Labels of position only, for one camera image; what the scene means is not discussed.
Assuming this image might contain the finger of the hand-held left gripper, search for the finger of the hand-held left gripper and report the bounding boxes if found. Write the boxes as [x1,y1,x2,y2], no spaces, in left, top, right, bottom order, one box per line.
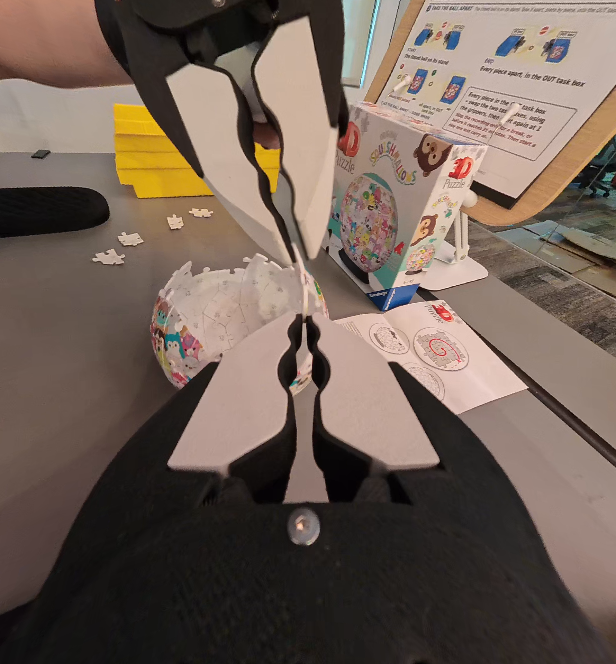
[250,15,341,261]
[164,61,298,267]

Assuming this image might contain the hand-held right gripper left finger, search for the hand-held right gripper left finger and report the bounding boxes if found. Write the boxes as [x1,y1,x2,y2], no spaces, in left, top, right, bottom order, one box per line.
[167,313,305,475]

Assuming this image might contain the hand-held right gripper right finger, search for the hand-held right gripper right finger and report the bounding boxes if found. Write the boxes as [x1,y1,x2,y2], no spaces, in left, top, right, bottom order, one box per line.
[306,313,441,474]

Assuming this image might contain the colourful puzzle ball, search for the colourful puzzle ball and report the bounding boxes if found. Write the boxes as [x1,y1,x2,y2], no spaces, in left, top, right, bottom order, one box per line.
[150,253,330,397]

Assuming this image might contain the single curved puzzle piece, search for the single curved puzzle piece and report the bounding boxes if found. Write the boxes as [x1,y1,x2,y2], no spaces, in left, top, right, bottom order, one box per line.
[289,243,310,291]

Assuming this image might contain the pile of white puzzle pieces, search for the pile of white puzzle pieces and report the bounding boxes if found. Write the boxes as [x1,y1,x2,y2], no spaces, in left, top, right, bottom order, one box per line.
[91,206,215,266]

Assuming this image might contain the person's left forearm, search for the person's left forearm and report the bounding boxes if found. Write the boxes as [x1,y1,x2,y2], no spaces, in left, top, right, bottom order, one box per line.
[0,0,132,90]

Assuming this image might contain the colourful puzzle box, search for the colourful puzzle box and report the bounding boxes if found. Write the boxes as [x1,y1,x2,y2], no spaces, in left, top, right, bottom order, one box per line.
[326,101,489,312]

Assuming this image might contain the yellow plastic bin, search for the yellow plastic bin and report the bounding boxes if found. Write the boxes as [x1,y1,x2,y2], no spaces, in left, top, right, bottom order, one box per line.
[113,103,280,199]

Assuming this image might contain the folded instruction leaflet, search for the folded instruction leaflet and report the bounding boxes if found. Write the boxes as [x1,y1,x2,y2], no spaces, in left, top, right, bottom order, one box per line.
[334,301,529,416]

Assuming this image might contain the black quilted pad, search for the black quilted pad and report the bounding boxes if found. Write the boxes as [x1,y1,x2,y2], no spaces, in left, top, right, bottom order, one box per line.
[0,187,110,240]

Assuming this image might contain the white sign board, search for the white sign board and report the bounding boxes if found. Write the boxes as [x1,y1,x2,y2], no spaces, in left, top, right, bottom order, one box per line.
[364,0,616,227]

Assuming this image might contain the flattened cardboard sheets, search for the flattened cardboard sheets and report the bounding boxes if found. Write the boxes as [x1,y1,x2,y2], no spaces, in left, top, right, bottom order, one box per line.
[495,220,616,303]

